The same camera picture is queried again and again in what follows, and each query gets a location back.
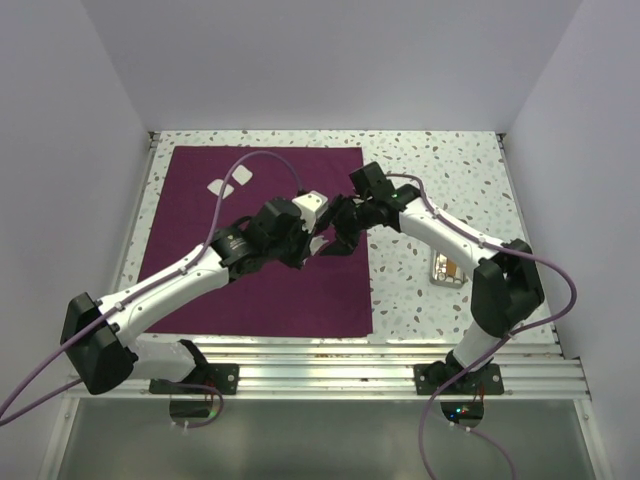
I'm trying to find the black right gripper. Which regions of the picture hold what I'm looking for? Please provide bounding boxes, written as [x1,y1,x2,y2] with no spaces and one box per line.
[315,194,377,256]

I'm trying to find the purple cloth mat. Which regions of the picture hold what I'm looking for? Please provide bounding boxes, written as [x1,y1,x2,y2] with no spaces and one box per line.
[138,146,373,338]

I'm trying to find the white gauze pad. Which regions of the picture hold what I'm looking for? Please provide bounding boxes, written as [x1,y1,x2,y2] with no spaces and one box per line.
[309,235,329,256]
[207,179,234,199]
[232,165,253,186]

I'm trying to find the steel forceps scissors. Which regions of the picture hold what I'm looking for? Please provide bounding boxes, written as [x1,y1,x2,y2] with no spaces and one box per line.
[434,253,449,282]

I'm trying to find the steel instrument tray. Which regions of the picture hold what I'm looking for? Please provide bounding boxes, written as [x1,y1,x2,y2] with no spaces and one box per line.
[429,250,468,289]

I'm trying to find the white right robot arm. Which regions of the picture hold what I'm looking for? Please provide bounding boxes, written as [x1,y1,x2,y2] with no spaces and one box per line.
[317,162,545,393]

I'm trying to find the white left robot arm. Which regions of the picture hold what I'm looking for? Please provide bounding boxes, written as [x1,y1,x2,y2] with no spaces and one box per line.
[61,191,329,395]

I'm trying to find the aluminium rail frame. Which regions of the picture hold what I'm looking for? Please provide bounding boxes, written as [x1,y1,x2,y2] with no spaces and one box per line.
[37,130,601,480]

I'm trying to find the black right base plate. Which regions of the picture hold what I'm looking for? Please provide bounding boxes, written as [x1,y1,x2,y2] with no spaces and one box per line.
[413,361,505,396]

